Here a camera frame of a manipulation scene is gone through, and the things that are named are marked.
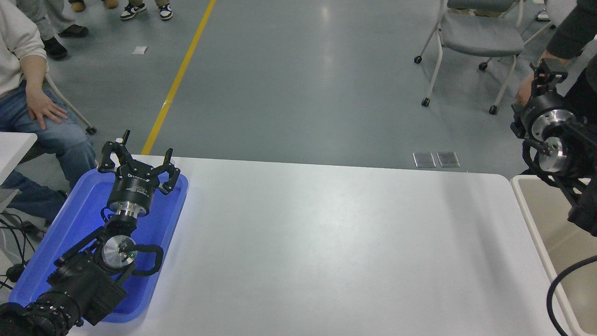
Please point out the metal floor plate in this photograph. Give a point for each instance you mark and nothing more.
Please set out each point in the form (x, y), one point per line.
(448, 159)
(423, 160)

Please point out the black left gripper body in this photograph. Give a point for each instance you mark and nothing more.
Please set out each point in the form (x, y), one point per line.
(133, 189)

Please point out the person's bare forearm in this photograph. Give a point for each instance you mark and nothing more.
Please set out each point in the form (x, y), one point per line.
(33, 72)

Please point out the person in blue jeans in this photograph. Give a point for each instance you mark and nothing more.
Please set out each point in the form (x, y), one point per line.
(42, 140)

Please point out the large pale bin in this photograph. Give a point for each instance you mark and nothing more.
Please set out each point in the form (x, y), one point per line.
(559, 224)

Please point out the blue plastic tray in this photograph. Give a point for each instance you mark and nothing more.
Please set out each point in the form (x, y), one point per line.
(70, 224)

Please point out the person in tan boots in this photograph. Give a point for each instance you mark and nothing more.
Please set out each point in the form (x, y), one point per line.
(576, 28)

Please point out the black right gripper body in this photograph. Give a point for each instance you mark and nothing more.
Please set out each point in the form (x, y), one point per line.
(536, 105)

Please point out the person in tan shoes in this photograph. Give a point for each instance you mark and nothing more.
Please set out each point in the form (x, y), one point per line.
(78, 5)

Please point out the white chair leg with caster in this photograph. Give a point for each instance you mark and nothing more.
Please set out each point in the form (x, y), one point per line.
(70, 105)

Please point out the person in black shoes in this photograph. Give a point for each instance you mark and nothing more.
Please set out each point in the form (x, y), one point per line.
(51, 44)

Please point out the small white side table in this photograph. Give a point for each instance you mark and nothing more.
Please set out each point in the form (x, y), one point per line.
(14, 151)

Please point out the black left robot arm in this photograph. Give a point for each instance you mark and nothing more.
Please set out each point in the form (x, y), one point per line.
(88, 280)

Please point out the white paper scrap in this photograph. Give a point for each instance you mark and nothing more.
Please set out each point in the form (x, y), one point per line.
(139, 50)

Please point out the person in white-black sneakers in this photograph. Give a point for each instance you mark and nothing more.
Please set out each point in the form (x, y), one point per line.
(133, 10)

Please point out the booted person's right hand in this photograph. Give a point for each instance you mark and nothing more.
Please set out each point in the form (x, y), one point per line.
(524, 91)

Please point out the person's hand on thigh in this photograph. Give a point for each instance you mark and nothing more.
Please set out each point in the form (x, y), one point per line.
(44, 112)

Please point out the black power adapter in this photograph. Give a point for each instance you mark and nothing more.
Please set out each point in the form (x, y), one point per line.
(15, 272)

